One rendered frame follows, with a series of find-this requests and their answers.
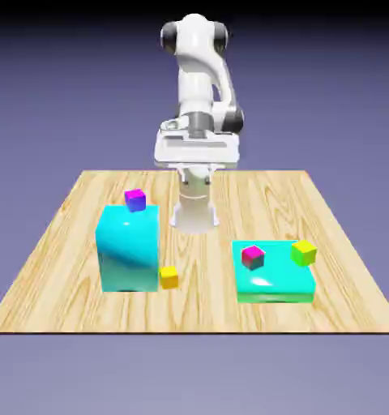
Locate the small pink cube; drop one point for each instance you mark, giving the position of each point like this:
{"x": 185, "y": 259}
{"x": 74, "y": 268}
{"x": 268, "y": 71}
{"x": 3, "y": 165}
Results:
{"x": 253, "y": 257}

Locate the small yellow cube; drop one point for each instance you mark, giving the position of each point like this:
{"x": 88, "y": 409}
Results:
{"x": 169, "y": 277}

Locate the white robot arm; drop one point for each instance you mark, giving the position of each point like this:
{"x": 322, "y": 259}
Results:
{"x": 194, "y": 58}

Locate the flat cyan box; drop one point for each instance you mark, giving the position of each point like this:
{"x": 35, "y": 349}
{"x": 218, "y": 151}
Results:
{"x": 274, "y": 275}

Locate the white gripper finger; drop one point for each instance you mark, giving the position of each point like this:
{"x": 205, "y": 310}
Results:
{"x": 209, "y": 175}
{"x": 182, "y": 175}

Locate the large cyan box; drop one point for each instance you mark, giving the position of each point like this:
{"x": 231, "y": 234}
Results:
{"x": 128, "y": 249}

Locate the small purple cube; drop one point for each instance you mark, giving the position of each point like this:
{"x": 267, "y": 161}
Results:
{"x": 135, "y": 200}

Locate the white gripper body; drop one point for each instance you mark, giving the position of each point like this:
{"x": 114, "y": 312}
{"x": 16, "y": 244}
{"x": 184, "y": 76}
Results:
{"x": 196, "y": 149}

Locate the small lime cube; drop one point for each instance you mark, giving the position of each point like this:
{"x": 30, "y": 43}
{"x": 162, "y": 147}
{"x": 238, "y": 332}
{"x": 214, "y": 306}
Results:
{"x": 303, "y": 252}

